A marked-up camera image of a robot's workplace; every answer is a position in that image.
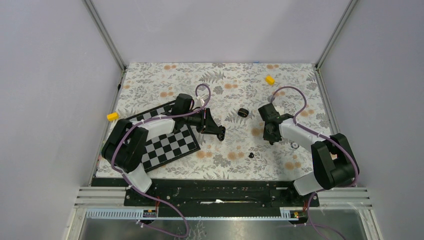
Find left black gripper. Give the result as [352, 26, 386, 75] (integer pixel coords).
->
[183, 107, 222, 135]

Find black earbud charging case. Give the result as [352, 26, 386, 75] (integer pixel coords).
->
[217, 125, 226, 142]

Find black oval case lid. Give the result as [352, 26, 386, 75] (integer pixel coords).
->
[237, 108, 250, 118]

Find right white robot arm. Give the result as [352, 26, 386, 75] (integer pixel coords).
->
[258, 103, 359, 206]

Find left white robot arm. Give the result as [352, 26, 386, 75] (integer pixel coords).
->
[101, 93, 226, 206]

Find yellow block far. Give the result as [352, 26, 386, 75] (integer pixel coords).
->
[265, 75, 275, 86]

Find yellow block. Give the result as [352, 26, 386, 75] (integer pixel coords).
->
[106, 112, 120, 122]
[265, 75, 275, 86]

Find floral patterned table mat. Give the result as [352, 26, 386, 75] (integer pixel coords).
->
[114, 63, 331, 181]

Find black white checkerboard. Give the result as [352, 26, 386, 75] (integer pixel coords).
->
[127, 102, 202, 173]

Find yellow block left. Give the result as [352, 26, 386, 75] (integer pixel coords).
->
[106, 112, 120, 122]

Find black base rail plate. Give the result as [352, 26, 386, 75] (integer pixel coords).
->
[123, 178, 321, 219]

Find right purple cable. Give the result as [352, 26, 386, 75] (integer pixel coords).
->
[269, 86, 360, 240]

